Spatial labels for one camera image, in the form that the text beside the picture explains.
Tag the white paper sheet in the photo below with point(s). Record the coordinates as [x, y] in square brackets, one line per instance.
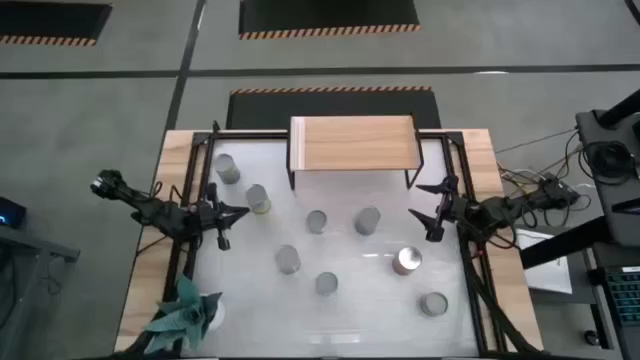
[550, 275]

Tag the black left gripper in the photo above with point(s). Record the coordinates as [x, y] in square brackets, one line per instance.
[210, 220]

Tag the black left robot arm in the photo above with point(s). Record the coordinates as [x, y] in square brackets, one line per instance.
[160, 215]

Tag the black hazard-striped floor mat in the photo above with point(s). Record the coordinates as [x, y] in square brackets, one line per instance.
[260, 110]
[325, 15]
[50, 20]

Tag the black caster wheel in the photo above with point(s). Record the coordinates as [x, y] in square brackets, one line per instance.
[591, 337]

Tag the green peas label tin can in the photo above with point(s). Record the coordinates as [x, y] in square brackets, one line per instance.
[326, 283]

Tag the cherries label tin can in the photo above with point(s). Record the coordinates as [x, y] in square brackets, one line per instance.
[257, 196]

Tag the pineapple label orange tin can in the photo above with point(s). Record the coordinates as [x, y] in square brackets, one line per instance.
[407, 259]

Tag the grey and black equipment cart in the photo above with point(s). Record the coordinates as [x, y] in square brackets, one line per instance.
[590, 127]

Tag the backlit keyboard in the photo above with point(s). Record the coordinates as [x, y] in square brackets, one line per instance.
[625, 295]

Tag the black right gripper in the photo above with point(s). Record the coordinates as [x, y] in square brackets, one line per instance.
[452, 207]

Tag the dark grey side desk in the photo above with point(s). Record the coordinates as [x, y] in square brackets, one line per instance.
[30, 245]

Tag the yellow and blue tin can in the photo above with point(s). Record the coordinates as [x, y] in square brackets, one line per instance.
[227, 167]

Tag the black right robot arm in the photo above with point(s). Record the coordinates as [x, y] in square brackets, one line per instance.
[495, 210]

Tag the black aluminium rig frame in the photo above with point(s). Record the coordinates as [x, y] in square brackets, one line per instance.
[456, 137]

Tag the wooden shelf black metal legs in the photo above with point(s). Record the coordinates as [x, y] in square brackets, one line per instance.
[355, 142]

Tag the black device with blue light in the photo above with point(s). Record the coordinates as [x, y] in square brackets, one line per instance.
[12, 210]

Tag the plain silver-topped tin can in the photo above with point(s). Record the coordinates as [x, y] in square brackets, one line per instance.
[316, 221]
[367, 220]

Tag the short wide tin can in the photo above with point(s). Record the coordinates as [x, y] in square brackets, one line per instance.
[434, 304]

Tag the artificial plant in white pot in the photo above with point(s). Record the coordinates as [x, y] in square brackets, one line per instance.
[187, 312]

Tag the peas label blue tin can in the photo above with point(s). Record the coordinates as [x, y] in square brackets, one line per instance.
[287, 258]

